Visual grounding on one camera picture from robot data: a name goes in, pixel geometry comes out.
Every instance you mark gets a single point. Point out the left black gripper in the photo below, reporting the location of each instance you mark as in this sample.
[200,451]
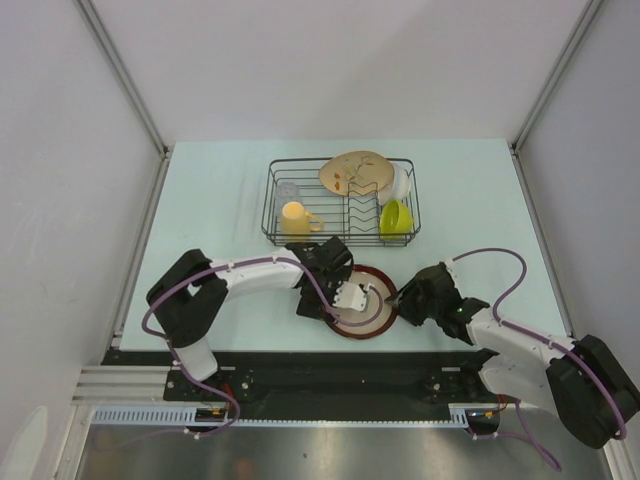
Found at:
[309,306]

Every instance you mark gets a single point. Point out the bird pattern plate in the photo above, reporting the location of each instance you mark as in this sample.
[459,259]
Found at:
[356,173]

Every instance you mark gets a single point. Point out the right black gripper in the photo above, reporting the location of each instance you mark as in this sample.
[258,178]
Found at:
[404,301]

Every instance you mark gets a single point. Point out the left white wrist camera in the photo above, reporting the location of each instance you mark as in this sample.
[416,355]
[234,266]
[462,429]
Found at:
[352,296]

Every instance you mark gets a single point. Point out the yellow-green bowl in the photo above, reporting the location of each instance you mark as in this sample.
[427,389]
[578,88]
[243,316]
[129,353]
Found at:
[396,221]

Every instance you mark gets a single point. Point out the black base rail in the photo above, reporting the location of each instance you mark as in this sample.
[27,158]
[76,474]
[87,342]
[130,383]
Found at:
[360,385]

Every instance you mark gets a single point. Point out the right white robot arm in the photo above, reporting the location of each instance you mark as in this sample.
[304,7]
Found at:
[580,381]

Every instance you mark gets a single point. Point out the black wire dish rack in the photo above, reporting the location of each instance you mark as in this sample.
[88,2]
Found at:
[354,218]

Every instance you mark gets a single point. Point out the white bowl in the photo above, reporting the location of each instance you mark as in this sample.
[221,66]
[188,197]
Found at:
[398,189]

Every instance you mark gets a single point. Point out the red rimmed beige plate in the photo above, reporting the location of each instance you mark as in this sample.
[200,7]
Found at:
[378,315]

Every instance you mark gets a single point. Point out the clear plastic cup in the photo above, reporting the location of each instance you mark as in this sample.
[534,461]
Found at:
[287,192]

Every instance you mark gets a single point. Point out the white slotted cable duct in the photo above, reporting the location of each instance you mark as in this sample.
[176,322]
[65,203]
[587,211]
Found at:
[210,417]

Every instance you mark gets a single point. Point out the yellow mug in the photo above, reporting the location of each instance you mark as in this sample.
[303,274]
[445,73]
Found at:
[297,223]

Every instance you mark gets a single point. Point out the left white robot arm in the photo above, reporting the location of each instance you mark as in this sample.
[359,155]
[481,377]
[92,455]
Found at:
[184,303]

